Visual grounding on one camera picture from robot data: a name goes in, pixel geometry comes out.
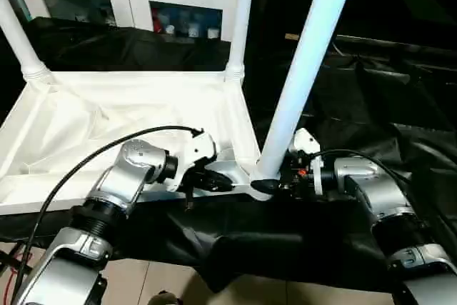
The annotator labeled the white plastic table top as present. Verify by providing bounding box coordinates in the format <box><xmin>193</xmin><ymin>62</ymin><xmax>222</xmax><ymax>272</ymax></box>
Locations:
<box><xmin>0</xmin><ymin>67</ymin><xmax>283</xmax><ymax>216</ymax></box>

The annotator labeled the black mat cloth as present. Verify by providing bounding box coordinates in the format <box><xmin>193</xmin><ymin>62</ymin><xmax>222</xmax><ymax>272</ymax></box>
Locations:
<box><xmin>0</xmin><ymin>15</ymin><xmax>457</xmax><ymax>294</ymax></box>

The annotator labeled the dark rounded robot foot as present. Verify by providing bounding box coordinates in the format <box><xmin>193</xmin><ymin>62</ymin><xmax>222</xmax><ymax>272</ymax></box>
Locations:
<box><xmin>148</xmin><ymin>290</ymin><xmax>181</xmax><ymax>305</ymax></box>

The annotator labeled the black tripod leg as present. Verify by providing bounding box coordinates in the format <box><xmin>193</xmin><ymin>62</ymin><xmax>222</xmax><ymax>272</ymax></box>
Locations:
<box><xmin>0</xmin><ymin>251</ymin><xmax>22</xmax><ymax>274</ymax></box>

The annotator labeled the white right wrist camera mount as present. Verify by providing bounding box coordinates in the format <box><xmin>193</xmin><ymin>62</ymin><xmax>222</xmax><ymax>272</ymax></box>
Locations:
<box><xmin>288</xmin><ymin>128</ymin><xmax>324</xmax><ymax>197</ymax></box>

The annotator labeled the black left wrist camera cable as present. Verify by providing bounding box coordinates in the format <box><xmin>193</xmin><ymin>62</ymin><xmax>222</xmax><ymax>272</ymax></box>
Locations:
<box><xmin>14</xmin><ymin>125</ymin><xmax>205</xmax><ymax>305</ymax></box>

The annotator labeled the red cable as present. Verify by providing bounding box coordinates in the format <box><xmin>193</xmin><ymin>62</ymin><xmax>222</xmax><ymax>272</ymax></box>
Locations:
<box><xmin>9</xmin><ymin>243</ymin><xmax>34</xmax><ymax>285</ymax></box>

